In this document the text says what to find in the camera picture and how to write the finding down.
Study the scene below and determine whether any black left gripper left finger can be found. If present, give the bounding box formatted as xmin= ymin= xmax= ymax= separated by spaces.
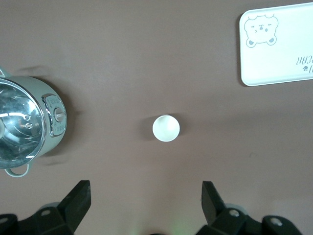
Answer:
xmin=0 ymin=180 xmax=92 ymax=235

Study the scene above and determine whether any pale green electric pot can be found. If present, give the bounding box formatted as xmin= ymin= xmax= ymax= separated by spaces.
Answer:
xmin=0 ymin=65 xmax=68 ymax=178

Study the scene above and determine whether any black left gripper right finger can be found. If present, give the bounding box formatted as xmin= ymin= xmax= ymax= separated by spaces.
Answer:
xmin=198 ymin=181 xmax=300 ymax=235

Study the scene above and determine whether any glass pot lid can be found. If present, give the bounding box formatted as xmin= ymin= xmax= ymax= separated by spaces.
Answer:
xmin=0 ymin=78 xmax=46 ymax=169

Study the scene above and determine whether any white IKEA cup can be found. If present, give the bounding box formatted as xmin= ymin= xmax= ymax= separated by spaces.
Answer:
xmin=152 ymin=114 xmax=181 ymax=142

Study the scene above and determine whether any cream tray with bear print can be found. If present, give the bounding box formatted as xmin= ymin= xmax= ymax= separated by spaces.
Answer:
xmin=238 ymin=1 xmax=313 ymax=87

